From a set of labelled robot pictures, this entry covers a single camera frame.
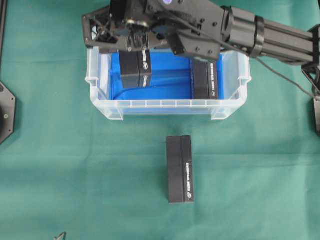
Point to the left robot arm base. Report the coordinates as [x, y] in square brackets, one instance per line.
[7, 112]

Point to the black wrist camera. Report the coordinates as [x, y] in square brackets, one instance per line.
[193, 47]

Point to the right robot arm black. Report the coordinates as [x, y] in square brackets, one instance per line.
[197, 29]

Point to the green table cloth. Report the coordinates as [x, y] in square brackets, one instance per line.
[256, 174]

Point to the clear plastic storage case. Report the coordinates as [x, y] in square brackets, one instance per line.
[236, 75]

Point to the blue cloth liner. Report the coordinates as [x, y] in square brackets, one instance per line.
[171, 79]

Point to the small dark pointed object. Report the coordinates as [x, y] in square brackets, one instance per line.
[61, 235]

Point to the black box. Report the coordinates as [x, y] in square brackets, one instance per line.
[180, 169]
[205, 80]
[136, 63]

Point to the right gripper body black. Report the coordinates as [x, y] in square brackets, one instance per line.
[121, 26]

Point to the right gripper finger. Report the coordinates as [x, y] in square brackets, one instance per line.
[150, 42]

